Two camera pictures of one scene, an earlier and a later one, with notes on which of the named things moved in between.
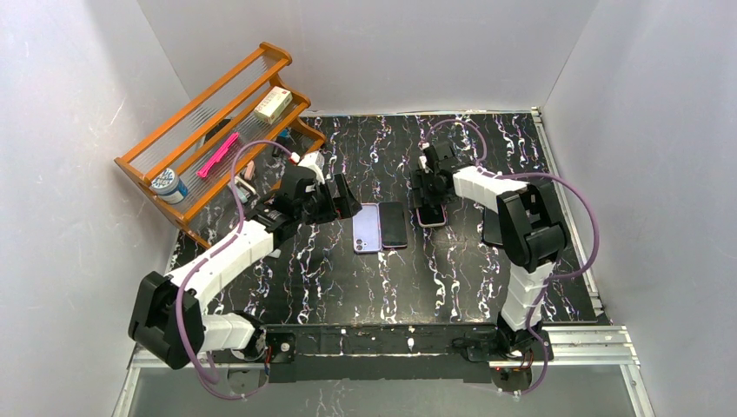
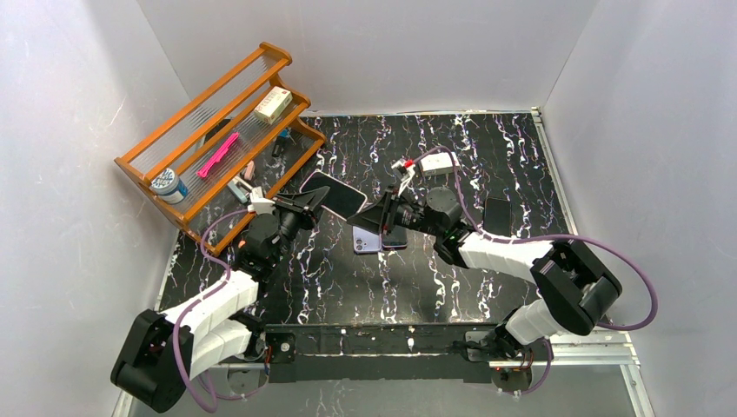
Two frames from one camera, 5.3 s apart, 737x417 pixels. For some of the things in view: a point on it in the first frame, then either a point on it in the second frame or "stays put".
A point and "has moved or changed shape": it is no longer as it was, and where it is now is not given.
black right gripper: (428, 188) -> (390, 209)
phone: (431, 215) has moved or changed shape
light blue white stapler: (243, 190) stays put
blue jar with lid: (169, 186) stays put
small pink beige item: (249, 171) stays put
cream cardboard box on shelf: (273, 104) stays put
